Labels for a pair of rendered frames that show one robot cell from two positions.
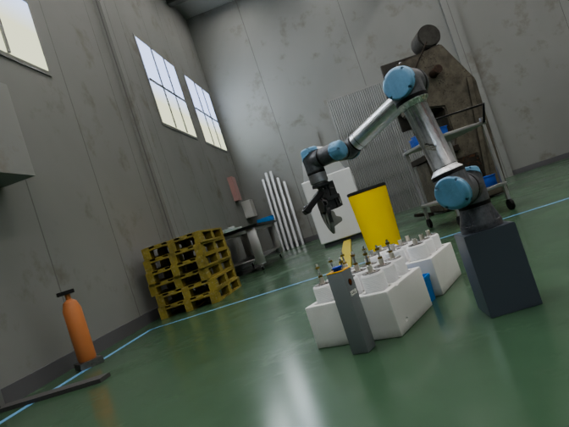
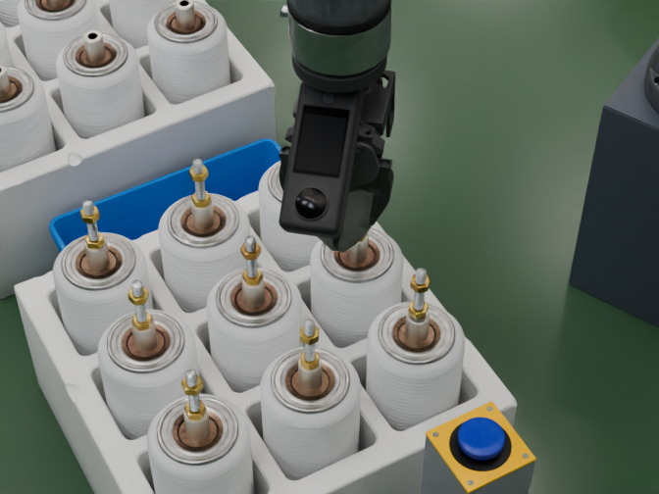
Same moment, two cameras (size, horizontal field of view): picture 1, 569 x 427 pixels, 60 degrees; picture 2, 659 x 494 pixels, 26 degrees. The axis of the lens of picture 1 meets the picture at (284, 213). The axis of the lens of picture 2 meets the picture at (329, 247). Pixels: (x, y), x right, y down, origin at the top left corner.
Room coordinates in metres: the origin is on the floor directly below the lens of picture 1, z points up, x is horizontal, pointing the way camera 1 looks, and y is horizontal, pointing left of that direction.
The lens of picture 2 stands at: (1.68, 0.55, 1.35)
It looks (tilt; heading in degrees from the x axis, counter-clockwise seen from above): 48 degrees down; 297
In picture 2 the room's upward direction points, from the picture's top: straight up
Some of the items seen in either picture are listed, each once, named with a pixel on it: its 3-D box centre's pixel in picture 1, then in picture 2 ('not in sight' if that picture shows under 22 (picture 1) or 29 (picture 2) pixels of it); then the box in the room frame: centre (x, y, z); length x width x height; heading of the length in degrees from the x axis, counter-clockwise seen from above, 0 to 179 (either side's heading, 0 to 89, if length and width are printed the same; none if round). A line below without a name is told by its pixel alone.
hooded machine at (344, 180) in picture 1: (334, 193); not in sight; (8.34, -0.89, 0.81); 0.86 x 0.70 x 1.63; 80
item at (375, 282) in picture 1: (378, 294); (412, 388); (1.99, -0.26, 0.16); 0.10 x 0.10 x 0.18
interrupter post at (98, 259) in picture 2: not in sight; (97, 253); (2.32, -0.19, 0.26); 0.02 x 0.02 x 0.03
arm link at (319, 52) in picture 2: (317, 179); (334, 25); (2.04, -0.18, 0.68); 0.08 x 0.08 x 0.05
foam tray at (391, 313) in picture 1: (370, 306); (260, 392); (2.16, -0.23, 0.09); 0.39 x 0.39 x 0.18; 56
